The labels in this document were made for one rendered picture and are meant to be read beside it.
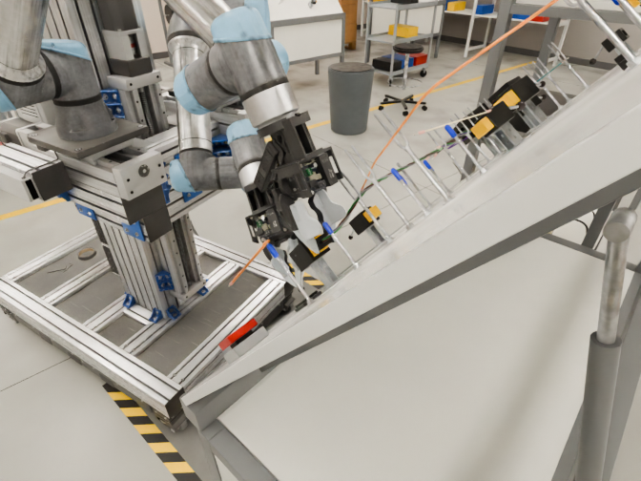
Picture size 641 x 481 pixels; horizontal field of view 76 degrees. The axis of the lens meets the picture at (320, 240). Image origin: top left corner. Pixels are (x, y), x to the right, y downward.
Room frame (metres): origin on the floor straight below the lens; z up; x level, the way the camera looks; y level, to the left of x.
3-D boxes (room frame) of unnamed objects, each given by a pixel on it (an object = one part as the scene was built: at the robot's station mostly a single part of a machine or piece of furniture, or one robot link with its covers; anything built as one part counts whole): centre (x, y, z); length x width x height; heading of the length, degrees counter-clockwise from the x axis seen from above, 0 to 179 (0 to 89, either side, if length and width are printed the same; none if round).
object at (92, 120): (1.10, 0.64, 1.21); 0.15 x 0.15 x 0.10
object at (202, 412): (0.89, -0.13, 0.83); 1.18 x 0.05 x 0.06; 138
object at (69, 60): (1.09, 0.65, 1.33); 0.13 x 0.12 x 0.14; 150
